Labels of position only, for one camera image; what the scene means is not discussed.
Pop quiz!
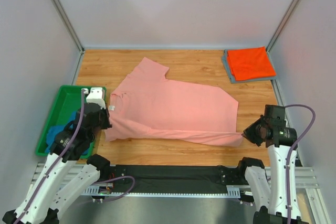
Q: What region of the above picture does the pink t-shirt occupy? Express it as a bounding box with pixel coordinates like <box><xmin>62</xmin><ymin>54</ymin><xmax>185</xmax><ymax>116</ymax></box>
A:
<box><xmin>106</xmin><ymin>58</ymin><xmax>243</xmax><ymax>147</ymax></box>

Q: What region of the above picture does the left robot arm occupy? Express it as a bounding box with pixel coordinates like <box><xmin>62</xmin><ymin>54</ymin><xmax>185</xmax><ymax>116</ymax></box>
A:
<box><xmin>2</xmin><ymin>99</ymin><xmax>111</xmax><ymax>223</ymax></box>

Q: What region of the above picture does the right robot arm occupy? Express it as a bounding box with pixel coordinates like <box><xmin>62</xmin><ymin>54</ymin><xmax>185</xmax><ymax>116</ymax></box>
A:
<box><xmin>238</xmin><ymin>105</ymin><xmax>316</xmax><ymax>223</ymax></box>

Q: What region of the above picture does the green plastic tray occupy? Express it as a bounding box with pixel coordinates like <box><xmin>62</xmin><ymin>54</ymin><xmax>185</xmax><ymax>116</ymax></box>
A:
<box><xmin>35</xmin><ymin>85</ymin><xmax>108</xmax><ymax>159</ymax></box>

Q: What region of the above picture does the folded orange t-shirt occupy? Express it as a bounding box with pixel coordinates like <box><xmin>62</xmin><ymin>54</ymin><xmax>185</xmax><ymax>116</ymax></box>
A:
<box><xmin>227</xmin><ymin>47</ymin><xmax>277</xmax><ymax>81</ymax></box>

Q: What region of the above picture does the folded grey t-shirt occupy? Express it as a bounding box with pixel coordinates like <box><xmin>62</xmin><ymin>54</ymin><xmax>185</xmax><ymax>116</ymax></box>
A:
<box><xmin>221</xmin><ymin>50</ymin><xmax>277</xmax><ymax>84</ymax></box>

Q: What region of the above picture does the aluminium frame rail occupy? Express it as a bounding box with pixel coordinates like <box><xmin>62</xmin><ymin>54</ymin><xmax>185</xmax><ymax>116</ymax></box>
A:
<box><xmin>31</xmin><ymin>163</ymin><xmax>320</xmax><ymax>189</ymax></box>

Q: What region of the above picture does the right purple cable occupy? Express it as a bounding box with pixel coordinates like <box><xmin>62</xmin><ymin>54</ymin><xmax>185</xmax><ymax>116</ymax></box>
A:
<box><xmin>237</xmin><ymin>104</ymin><xmax>316</xmax><ymax>224</ymax></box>

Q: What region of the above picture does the purple cable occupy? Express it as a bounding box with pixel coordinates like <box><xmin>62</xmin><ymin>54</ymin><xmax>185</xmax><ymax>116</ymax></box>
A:
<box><xmin>13</xmin><ymin>90</ymin><xmax>137</xmax><ymax>224</ymax></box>
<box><xmin>237</xmin><ymin>104</ymin><xmax>316</xmax><ymax>224</ymax></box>

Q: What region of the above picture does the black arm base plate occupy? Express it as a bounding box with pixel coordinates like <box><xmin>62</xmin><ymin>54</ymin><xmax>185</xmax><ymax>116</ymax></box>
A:
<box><xmin>94</xmin><ymin>164</ymin><xmax>247</xmax><ymax>186</ymax></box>

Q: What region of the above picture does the white slotted cable duct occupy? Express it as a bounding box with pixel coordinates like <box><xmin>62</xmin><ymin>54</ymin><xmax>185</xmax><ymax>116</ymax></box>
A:
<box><xmin>81</xmin><ymin>186</ymin><xmax>240</xmax><ymax>199</ymax></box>

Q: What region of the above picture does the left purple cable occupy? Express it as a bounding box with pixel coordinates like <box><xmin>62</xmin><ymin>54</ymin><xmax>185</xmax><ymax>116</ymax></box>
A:
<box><xmin>13</xmin><ymin>90</ymin><xmax>137</xmax><ymax>224</ymax></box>

